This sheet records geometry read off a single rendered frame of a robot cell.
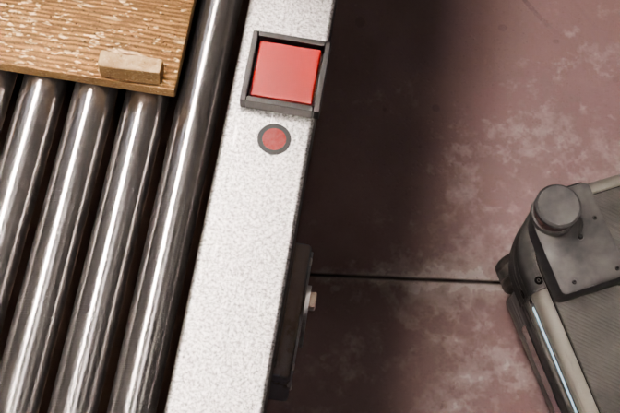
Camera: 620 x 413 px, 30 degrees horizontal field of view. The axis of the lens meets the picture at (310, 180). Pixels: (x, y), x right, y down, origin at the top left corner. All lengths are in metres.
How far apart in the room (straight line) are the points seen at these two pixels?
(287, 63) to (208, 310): 0.25
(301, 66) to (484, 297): 0.99
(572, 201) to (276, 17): 0.74
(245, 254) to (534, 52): 1.27
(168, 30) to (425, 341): 1.01
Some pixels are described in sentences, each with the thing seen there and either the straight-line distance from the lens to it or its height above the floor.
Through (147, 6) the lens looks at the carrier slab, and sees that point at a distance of 1.13.
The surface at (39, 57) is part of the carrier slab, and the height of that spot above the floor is 0.94.
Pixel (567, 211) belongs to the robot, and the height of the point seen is 0.32.
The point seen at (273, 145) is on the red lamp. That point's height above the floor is 0.92.
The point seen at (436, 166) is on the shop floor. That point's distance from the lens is 2.09.
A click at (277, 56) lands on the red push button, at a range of 1.11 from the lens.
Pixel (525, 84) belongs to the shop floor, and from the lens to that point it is 2.19.
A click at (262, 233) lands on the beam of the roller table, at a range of 1.05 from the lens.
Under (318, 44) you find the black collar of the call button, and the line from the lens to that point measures 1.12.
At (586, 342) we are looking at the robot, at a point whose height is 0.24.
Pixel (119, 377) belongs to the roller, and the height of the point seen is 0.91.
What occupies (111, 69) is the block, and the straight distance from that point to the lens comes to 1.08.
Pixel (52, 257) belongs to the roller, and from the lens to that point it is 1.06.
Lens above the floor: 1.91
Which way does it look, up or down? 68 degrees down
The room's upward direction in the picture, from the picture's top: 6 degrees clockwise
